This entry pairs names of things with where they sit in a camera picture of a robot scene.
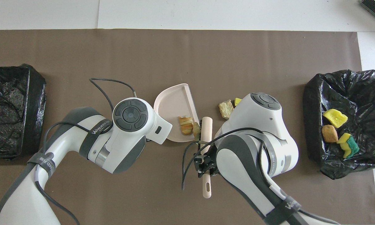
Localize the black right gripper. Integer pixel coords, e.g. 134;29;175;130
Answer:
194;146;220;178

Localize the beige hand brush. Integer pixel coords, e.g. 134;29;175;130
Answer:
200;117;213;199

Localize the rounded beige rock piece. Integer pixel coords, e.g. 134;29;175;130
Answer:
192;122;201;141

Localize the orange striped rock piece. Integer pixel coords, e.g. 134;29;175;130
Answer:
178;116;194;136

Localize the long beige rock piece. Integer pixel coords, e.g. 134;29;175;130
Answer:
218;99;235;120

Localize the pink plastic dustpan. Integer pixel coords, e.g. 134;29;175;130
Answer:
153;83;200;143

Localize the brown cork-like piece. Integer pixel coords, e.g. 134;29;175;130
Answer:
322;125;338;143

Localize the yellow and green sponge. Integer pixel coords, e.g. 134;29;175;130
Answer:
337;133;360;159

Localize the crumpled black bag bin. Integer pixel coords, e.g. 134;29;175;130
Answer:
302;69;375;180

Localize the boxy black bag bin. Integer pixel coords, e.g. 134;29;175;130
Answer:
0;64;47;161

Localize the brown paper table mat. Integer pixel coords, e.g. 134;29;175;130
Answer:
0;29;375;225

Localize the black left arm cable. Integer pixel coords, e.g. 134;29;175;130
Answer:
34;77;138;225

